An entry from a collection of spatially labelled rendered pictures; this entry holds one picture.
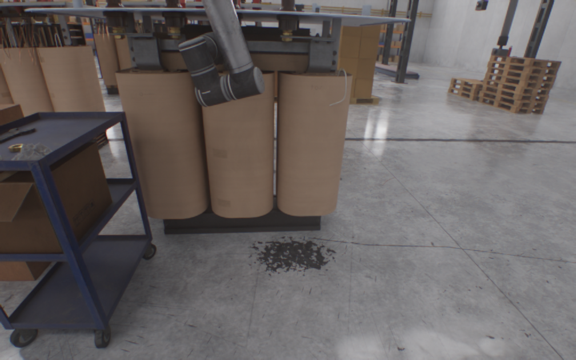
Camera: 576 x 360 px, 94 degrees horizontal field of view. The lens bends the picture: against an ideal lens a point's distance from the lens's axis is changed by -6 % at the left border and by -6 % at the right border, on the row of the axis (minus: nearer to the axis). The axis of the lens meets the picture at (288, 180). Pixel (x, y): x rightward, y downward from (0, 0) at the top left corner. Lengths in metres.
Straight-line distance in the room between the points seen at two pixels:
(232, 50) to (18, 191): 0.85
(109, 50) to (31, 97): 3.86
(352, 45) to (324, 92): 4.80
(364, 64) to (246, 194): 5.12
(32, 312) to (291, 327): 1.19
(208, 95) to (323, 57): 0.67
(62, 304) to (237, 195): 1.01
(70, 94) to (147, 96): 2.20
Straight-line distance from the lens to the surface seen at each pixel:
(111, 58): 7.70
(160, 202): 1.90
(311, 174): 1.74
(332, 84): 1.61
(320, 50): 1.61
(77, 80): 3.82
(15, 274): 2.21
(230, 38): 1.15
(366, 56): 6.49
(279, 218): 2.04
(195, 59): 1.22
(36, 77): 4.04
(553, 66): 8.60
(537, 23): 14.11
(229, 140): 1.64
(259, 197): 1.80
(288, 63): 1.69
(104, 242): 2.04
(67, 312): 1.70
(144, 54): 1.68
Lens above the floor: 1.25
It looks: 27 degrees down
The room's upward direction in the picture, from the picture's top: 2 degrees clockwise
